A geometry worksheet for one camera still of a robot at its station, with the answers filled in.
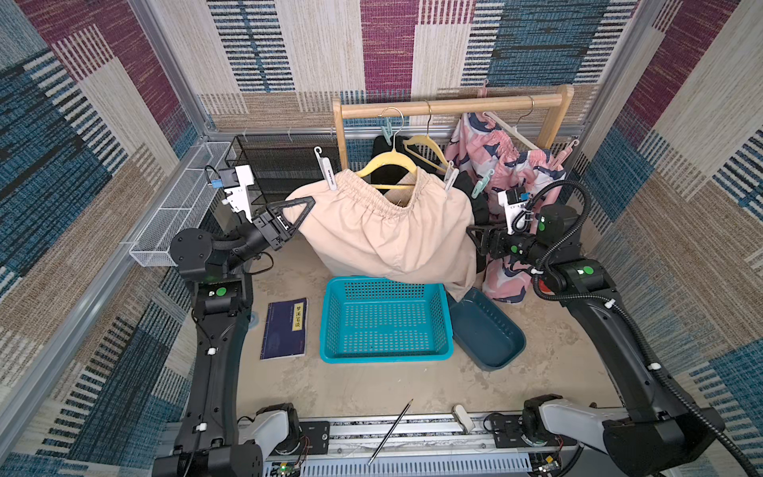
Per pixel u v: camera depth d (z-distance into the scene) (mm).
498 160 791
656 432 364
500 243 607
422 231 629
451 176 627
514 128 730
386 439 740
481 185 650
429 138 700
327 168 518
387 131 807
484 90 859
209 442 368
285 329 916
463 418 739
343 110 638
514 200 586
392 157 572
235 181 469
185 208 773
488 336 913
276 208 507
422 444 729
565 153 640
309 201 526
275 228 497
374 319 940
